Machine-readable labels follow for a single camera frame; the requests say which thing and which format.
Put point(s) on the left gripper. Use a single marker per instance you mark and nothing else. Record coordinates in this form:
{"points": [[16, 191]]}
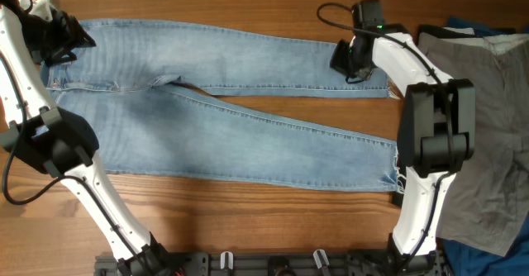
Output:
{"points": [[69, 36]]}

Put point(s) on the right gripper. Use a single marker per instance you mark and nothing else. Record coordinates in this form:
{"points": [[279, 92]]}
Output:
{"points": [[336, 63]]}

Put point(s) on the light blue denim jeans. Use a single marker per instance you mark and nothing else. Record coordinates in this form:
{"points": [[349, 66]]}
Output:
{"points": [[155, 94]]}

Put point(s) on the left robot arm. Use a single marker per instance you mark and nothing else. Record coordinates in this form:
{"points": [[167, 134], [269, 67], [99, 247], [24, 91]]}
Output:
{"points": [[57, 142]]}

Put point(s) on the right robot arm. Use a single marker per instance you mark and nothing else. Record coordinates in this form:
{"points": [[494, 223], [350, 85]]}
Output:
{"points": [[435, 137]]}

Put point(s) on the grey folded shorts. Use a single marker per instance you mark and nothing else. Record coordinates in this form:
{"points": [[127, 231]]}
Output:
{"points": [[492, 135]]}

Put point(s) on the dark blue folded garment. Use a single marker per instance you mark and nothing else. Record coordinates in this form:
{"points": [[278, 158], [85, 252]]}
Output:
{"points": [[479, 263]]}

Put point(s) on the right grey rail clip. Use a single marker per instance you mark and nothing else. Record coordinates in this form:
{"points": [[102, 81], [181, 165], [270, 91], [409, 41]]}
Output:
{"points": [[320, 258]]}

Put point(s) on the grey rail clip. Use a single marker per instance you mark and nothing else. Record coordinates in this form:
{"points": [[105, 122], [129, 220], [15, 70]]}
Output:
{"points": [[320, 258], [226, 261]]}

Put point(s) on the left grey rail clip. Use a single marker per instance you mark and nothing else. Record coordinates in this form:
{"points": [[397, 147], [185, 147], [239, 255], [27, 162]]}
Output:
{"points": [[226, 261]]}

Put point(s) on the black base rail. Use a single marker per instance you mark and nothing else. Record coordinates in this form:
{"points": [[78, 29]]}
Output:
{"points": [[203, 264]]}

